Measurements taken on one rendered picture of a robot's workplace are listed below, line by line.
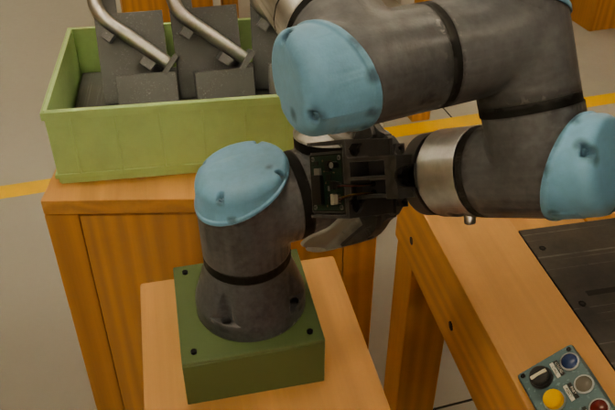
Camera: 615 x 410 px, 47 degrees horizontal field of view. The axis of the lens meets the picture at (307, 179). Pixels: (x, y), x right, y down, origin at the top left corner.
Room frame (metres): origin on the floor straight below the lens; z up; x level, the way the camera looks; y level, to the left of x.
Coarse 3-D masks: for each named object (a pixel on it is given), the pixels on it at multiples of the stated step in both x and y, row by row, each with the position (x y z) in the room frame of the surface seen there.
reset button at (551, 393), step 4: (548, 392) 0.55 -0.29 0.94; (552, 392) 0.55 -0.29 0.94; (556, 392) 0.55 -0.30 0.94; (560, 392) 0.55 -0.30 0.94; (544, 396) 0.55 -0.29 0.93; (548, 396) 0.54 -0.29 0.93; (552, 396) 0.54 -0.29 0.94; (556, 396) 0.54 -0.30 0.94; (560, 396) 0.54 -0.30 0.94; (544, 400) 0.54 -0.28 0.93; (548, 400) 0.54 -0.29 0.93; (552, 400) 0.54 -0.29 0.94; (556, 400) 0.54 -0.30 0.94; (560, 400) 0.54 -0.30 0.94; (548, 404) 0.54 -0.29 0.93; (552, 404) 0.53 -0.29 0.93; (556, 404) 0.53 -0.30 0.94; (560, 404) 0.53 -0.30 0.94; (552, 408) 0.53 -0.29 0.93; (556, 408) 0.53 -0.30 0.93
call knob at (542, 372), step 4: (536, 368) 0.59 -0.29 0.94; (540, 368) 0.58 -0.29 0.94; (544, 368) 0.58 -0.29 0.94; (532, 372) 0.58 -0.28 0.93; (536, 372) 0.58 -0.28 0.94; (540, 372) 0.58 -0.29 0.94; (544, 372) 0.58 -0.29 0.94; (548, 372) 0.58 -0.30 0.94; (532, 376) 0.58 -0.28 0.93; (536, 376) 0.57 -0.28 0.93; (540, 376) 0.57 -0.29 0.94; (544, 376) 0.57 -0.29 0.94; (548, 376) 0.57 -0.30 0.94; (532, 380) 0.57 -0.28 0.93; (536, 380) 0.57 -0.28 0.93; (540, 380) 0.57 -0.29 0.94; (544, 380) 0.57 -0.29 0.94; (548, 380) 0.57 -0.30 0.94; (536, 384) 0.57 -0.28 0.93; (540, 384) 0.57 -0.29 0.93; (544, 384) 0.57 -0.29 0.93
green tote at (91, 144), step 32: (64, 64) 1.43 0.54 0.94; (96, 64) 1.59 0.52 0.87; (64, 96) 1.36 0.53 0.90; (256, 96) 1.25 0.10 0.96; (64, 128) 1.19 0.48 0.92; (96, 128) 1.20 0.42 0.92; (128, 128) 1.21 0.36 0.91; (160, 128) 1.21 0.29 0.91; (192, 128) 1.23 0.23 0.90; (224, 128) 1.24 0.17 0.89; (256, 128) 1.25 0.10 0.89; (288, 128) 1.25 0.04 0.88; (64, 160) 1.19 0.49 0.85; (96, 160) 1.20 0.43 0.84; (128, 160) 1.21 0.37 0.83; (160, 160) 1.22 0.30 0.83; (192, 160) 1.23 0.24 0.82
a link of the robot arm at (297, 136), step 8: (296, 136) 0.76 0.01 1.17; (304, 136) 0.74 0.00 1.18; (312, 136) 0.74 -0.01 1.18; (320, 136) 0.73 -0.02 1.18; (328, 136) 0.73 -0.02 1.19; (296, 144) 0.75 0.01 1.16; (304, 144) 0.74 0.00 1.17; (296, 152) 0.75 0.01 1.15; (304, 152) 0.74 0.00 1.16; (312, 152) 0.73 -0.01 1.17; (304, 160) 0.73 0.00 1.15; (304, 168) 0.72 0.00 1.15; (320, 224) 0.69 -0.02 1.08; (328, 224) 0.69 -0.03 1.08
